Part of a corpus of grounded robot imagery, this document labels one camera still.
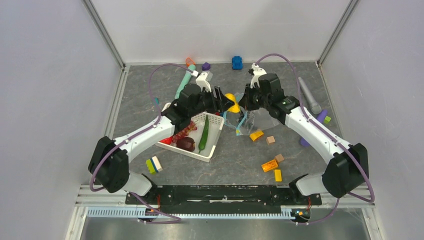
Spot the lime green small cube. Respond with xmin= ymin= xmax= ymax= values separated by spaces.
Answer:
xmin=323 ymin=115 xmax=332 ymax=124

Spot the blue toy car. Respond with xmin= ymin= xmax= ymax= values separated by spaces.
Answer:
xmin=231 ymin=55 xmax=243 ymax=70

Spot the tan wooden cube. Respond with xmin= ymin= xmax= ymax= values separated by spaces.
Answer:
xmin=274 ymin=154 xmax=285 ymax=164
xmin=266 ymin=136 xmax=276 ymax=145

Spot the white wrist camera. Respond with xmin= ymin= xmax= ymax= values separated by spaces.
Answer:
xmin=248 ymin=63 xmax=267 ymax=89
xmin=195 ymin=70 xmax=213 ymax=93

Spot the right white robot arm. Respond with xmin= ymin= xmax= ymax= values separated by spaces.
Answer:
xmin=238 ymin=73 xmax=369 ymax=204

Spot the green blue white block stack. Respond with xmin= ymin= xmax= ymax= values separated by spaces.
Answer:
xmin=145 ymin=156 xmax=163 ymax=175

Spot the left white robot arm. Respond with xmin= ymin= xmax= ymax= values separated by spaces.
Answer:
xmin=88 ymin=83 xmax=236 ymax=204

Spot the clear zip top bag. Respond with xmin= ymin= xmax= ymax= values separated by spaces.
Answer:
xmin=223 ymin=106 xmax=280 ymax=136

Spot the yellow rounded brick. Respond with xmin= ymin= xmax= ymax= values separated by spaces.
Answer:
xmin=249 ymin=130 xmax=264 ymax=142

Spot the white perforated plastic basket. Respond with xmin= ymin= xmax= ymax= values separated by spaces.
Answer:
xmin=155 ymin=112 xmax=224 ymax=163

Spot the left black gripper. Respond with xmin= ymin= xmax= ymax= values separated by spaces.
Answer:
xmin=189 ymin=86 xmax=234 ymax=118

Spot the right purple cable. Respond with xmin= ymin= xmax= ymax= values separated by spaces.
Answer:
xmin=255 ymin=53 xmax=376 ymax=227

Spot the green cucumber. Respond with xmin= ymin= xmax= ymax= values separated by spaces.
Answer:
xmin=198 ymin=115 xmax=210 ymax=154

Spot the orange outline block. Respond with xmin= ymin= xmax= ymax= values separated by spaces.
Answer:
xmin=185 ymin=57 xmax=196 ymax=67

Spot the purple toy cylinder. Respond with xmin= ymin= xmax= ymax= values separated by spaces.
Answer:
xmin=299 ymin=109 xmax=328 ymax=147

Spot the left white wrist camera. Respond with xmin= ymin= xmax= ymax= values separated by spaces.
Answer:
xmin=195 ymin=70 xmax=213 ymax=93

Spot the yellow small brick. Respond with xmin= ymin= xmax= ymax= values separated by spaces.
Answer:
xmin=273 ymin=169 xmax=283 ymax=183

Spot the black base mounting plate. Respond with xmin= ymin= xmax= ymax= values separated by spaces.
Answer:
xmin=143 ymin=184 xmax=323 ymax=214

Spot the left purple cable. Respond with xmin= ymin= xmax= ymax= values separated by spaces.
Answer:
xmin=89 ymin=63 xmax=200 ymax=225

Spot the yellow lemon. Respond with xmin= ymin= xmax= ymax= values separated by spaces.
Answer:
xmin=224 ymin=93 xmax=241 ymax=114

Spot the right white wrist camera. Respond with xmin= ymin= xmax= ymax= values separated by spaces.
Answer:
xmin=248 ymin=63 xmax=267 ymax=89

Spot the red strawberry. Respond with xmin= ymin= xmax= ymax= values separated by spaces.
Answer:
xmin=160 ymin=136 xmax=174 ymax=145

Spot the dark red apple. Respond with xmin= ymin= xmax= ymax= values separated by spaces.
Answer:
xmin=176 ymin=136 xmax=196 ymax=152

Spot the purple cube block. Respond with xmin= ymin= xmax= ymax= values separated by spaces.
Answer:
xmin=201 ymin=62 xmax=211 ymax=71

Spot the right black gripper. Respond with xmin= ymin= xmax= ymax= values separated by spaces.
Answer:
xmin=238 ymin=83 xmax=271 ymax=111

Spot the tan wooden cube lower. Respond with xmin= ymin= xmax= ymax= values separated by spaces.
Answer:
xmin=274 ymin=154 xmax=285 ymax=164

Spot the purple cable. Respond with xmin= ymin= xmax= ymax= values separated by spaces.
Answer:
xmin=255 ymin=53 xmax=376 ymax=227
xmin=89 ymin=63 xmax=200 ymax=225

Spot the orange translucent brick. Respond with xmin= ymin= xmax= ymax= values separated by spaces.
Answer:
xmin=261 ymin=159 xmax=279 ymax=173

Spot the red grape bunch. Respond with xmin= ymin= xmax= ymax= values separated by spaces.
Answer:
xmin=172 ymin=120 xmax=198 ymax=143

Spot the tan wooden cube upper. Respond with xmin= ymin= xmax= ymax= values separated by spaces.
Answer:
xmin=266 ymin=136 xmax=276 ymax=145

